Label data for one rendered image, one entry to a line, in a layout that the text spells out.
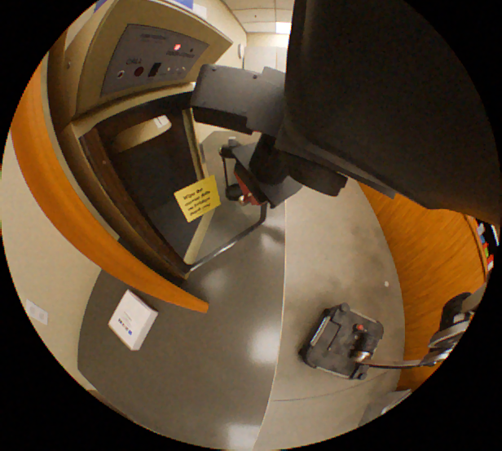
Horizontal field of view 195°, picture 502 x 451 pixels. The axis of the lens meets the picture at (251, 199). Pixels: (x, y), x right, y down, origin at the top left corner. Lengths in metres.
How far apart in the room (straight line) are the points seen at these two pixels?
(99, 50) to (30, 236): 0.58
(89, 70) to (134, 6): 0.07
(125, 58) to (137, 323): 0.55
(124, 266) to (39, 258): 0.56
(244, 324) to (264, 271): 0.17
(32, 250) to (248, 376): 0.73
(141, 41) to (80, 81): 0.07
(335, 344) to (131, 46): 1.45
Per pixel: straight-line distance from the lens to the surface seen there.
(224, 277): 0.48
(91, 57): 0.18
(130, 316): 0.54
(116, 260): 0.16
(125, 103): 0.27
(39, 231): 0.67
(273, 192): 0.19
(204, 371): 0.49
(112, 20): 0.17
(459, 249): 1.81
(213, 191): 0.28
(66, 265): 0.72
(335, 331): 1.31
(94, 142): 0.21
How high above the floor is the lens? 1.39
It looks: 44 degrees down
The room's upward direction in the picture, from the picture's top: straight up
